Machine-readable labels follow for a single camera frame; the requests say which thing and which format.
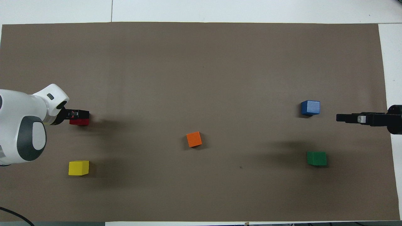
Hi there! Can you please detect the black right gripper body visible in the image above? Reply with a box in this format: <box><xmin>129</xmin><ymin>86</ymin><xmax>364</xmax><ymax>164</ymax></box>
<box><xmin>357</xmin><ymin>105</ymin><xmax>402</xmax><ymax>135</ymax></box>

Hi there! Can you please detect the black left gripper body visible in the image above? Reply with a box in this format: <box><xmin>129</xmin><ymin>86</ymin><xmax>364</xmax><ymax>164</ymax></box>
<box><xmin>50</xmin><ymin>107</ymin><xmax>70</xmax><ymax>126</ymax></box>

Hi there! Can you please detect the red wooden block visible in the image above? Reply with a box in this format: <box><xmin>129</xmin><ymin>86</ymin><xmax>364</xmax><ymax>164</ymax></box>
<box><xmin>69</xmin><ymin>117</ymin><xmax>90</xmax><ymax>126</ymax></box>

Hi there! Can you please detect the blue wooden block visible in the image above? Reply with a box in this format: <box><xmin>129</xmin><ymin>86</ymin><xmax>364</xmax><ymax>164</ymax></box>
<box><xmin>301</xmin><ymin>100</ymin><xmax>321</xmax><ymax>117</ymax></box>

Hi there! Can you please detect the green wooden block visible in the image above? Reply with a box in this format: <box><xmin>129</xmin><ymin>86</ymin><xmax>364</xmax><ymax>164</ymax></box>
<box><xmin>306</xmin><ymin>151</ymin><xmax>327</xmax><ymax>166</ymax></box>

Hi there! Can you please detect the yellow wooden block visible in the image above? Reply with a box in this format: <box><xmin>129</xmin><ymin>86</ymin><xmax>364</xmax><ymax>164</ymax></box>
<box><xmin>68</xmin><ymin>160</ymin><xmax>90</xmax><ymax>176</ymax></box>

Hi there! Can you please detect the orange wooden block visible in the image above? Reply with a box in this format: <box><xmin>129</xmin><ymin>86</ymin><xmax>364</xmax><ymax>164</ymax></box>
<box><xmin>186</xmin><ymin>131</ymin><xmax>203</xmax><ymax>148</ymax></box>

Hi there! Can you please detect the brown table mat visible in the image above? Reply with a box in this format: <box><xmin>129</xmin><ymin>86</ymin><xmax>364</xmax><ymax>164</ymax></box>
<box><xmin>0</xmin><ymin>21</ymin><xmax>401</xmax><ymax>222</ymax></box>

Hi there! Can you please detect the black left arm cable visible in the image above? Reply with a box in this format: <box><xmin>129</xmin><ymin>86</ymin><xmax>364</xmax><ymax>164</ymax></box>
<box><xmin>0</xmin><ymin>206</ymin><xmax>35</xmax><ymax>226</ymax></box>

